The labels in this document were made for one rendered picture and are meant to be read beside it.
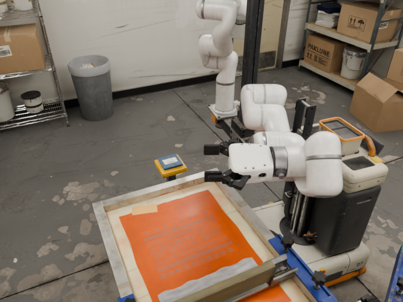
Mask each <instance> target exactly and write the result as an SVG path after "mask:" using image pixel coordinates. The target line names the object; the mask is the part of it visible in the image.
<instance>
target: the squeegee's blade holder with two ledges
mask: <svg viewBox="0 0 403 302"><path fill-rule="evenodd" d="M266 288H268V284H267V283H264V284H262V285H260V286H257V287H255V288H253V289H250V290H249V291H246V292H244V293H242V294H239V295H237V296H235V297H233V298H231V299H228V300H226V301H223V302H237V301H240V300H242V299H244V298H246V297H249V296H250V295H252V294H255V293H257V292H259V291H262V290H264V289H266Z"/></svg>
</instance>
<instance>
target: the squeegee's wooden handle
mask: <svg viewBox="0 0 403 302"><path fill-rule="evenodd" d="M275 270H276V267H275V264H274V263H273V262H272V261H268V262H265V263H264V264H261V265H258V266H256V267H254V268H251V269H249V270H247V271H244V272H242V273H239V274H237V275H235V276H233V277H230V278H228V279H226V280H223V281H221V282H218V283H216V284H214V285H211V286H208V287H207V288H204V289H202V290H199V291H197V292H195V293H192V294H190V295H187V296H186V297H183V298H180V299H178V300H176V301H173V302H223V301H226V300H228V299H231V298H233V297H235V296H237V295H239V294H242V293H244V292H246V291H249V290H250V289H253V288H255V287H257V286H260V285H262V284H264V283H270V278H271V277H274V275H275Z"/></svg>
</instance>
